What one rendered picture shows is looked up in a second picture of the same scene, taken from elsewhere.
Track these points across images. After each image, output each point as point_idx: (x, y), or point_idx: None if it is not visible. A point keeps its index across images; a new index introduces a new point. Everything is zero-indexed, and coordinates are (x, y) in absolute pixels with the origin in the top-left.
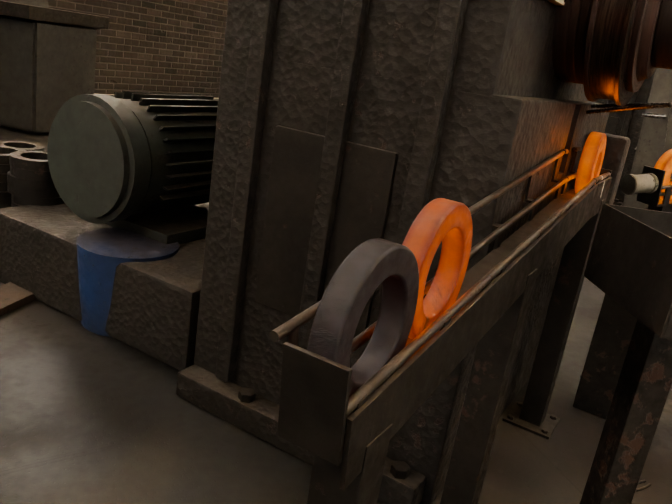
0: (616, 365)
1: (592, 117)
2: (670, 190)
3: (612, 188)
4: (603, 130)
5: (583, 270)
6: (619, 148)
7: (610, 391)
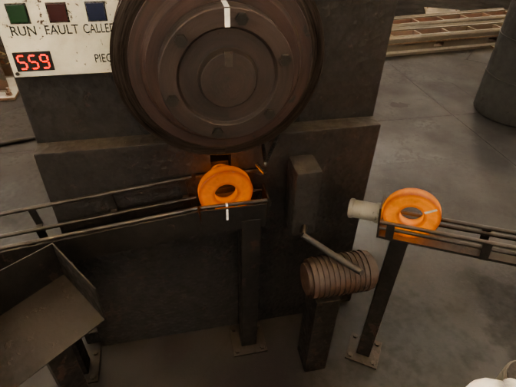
0: (307, 342)
1: (296, 142)
2: (392, 228)
3: (293, 210)
4: (368, 147)
5: (243, 264)
6: (294, 179)
7: (305, 356)
